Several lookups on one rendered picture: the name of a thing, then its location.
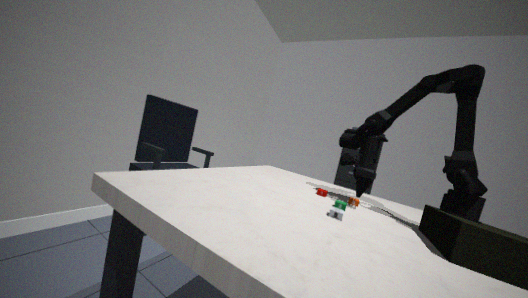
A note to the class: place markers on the orange block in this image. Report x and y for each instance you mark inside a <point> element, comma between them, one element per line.
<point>353,201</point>

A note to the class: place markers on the red block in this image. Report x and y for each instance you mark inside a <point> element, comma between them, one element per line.
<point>322,192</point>

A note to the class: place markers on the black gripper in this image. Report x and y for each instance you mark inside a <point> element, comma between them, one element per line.
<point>365,171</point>

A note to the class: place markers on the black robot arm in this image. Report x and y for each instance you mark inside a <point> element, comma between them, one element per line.
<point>461,168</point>

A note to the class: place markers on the green block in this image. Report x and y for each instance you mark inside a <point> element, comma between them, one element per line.
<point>340,205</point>

